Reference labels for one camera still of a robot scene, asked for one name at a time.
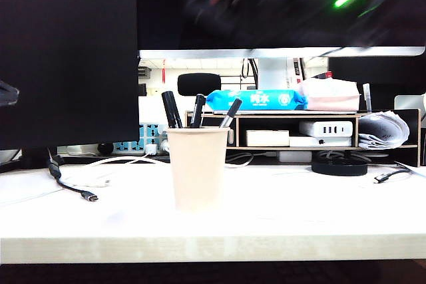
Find black office chair headrest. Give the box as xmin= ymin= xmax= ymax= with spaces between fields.
xmin=177 ymin=72 xmax=222 ymax=97

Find white multi-port charger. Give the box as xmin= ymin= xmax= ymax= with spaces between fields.
xmin=298 ymin=120 xmax=353 ymax=138

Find white blue power strip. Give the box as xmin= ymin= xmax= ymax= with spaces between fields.
xmin=111 ymin=122 xmax=170 ymax=156

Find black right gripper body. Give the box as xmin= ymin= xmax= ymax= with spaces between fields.
xmin=186 ymin=0 xmax=277 ymax=44

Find white rounded device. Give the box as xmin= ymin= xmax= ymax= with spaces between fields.
xmin=393 ymin=92 xmax=426 ymax=124

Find cream rectangular box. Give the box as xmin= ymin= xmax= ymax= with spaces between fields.
xmin=245 ymin=129 xmax=290 ymax=148

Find flat white box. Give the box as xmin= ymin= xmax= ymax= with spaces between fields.
xmin=288 ymin=135 xmax=353 ymax=148

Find slim black marker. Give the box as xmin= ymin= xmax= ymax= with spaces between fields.
xmin=190 ymin=93 xmax=206 ymax=129

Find white upright pen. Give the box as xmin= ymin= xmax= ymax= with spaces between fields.
xmin=362 ymin=82 xmax=373 ymax=112

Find pink tissue pack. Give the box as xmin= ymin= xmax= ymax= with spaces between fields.
xmin=297 ymin=77 xmax=361 ymax=112

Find black marker with white label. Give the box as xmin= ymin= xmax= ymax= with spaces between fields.
xmin=161 ymin=90 xmax=184 ymax=129

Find black background monitor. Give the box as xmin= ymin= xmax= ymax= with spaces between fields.
xmin=327 ymin=57 xmax=426 ymax=112

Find wooden desk organizer shelf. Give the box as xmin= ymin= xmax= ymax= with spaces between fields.
xmin=184 ymin=108 xmax=423 ymax=168

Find black USB-C cable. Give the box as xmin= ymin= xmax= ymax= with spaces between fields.
xmin=46 ymin=148 xmax=100 ymax=203

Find black round base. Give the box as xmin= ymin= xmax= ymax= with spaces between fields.
xmin=311 ymin=150 xmax=370 ymax=177

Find beige paper cup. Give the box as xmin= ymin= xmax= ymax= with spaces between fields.
xmin=165 ymin=126 xmax=232 ymax=212

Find rolled printed papers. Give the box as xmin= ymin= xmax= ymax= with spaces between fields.
xmin=358 ymin=112 xmax=411 ymax=151

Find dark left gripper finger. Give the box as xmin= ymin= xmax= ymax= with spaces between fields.
xmin=0 ymin=80 xmax=20 ymax=106

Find large silver-bezel monitor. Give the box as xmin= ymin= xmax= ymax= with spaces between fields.
xmin=135 ymin=0 xmax=426 ymax=91

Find white charging cable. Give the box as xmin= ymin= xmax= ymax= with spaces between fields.
xmin=61 ymin=152 xmax=170 ymax=189

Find blue wet wipes pack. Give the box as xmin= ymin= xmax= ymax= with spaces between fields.
xmin=205 ymin=88 xmax=308 ymax=112

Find white paper sheet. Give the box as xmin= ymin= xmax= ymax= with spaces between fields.
xmin=394 ymin=160 xmax=426 ymax=178

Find grey marker with silver barrel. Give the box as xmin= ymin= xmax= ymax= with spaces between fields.
xmin=218 ymin=98 xmax=243 ymax=128

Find thin black connector cable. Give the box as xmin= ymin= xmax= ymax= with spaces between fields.
xmin=373 ymin=168 xmax=415 ymax=184

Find white adapter brick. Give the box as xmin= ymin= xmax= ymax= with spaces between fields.
xmin=278 ymin=150 xmax=313 ymax=164

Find black round plug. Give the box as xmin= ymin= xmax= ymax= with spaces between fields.
xmin=97 ymin=142 xmax=115 ymax=156

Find black matte monitor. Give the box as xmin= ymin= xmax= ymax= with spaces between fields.
xmin=0 ymin=0 xmax=141 ymax=174

